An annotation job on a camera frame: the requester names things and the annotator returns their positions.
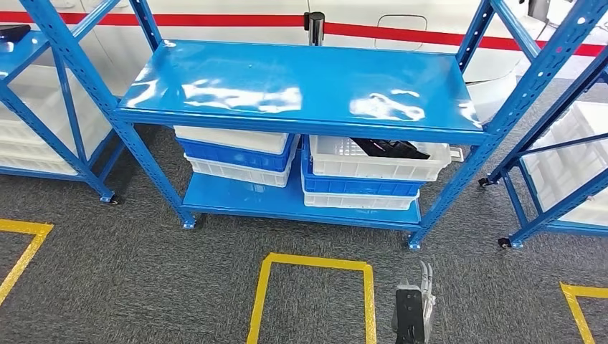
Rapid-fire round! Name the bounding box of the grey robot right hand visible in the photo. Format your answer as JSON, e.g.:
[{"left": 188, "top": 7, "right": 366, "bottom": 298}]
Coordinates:
[{"left": 398, "top": 259, "right": 437, "bottom": 340}]

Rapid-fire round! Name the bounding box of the blue metal shelf rack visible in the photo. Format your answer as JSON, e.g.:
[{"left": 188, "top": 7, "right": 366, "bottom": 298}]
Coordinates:
[
  {"left": 478, "top": 47, "right": 608, "bottom": 251},
  {"left": 0, "top": 0, "right": 126, "bottom": 206},
  {"left": 19, "top": 0, "right": 608, "bottom": 252}
]

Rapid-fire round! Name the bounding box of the black plastic part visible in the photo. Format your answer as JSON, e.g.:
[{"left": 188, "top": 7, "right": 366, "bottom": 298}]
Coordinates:
[
  {"left": 0, "top": 24, "right": 32, "bottom": 43},
  {"left": 350, "top": 137, "right": 432, "bottom": 161}
]

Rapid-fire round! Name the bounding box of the blue plastic crate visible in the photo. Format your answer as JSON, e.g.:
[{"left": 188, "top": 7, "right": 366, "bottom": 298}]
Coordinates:
[
  {"left": 175, "top": 133, "right": 297, "bottom": 173},
  {"left": 300, "top": 141, "right": 427, "bottom": 199}
]

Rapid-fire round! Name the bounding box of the yellow floor tape square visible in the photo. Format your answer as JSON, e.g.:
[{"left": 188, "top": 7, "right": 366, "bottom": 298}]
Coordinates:
[{"left": 559, "top": 281, "right": 608, "bottom": 344}]

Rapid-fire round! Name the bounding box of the white car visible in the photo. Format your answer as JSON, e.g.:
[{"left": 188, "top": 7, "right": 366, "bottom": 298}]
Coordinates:
[{"left": 0, "top": 0, "right": 548, "bottom": 125}]

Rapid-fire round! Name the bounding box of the black chrome stanchion post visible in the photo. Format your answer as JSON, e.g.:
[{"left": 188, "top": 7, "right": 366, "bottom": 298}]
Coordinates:
[{"left": 303, "top": 11, "right": 327, "bottom": 47}]

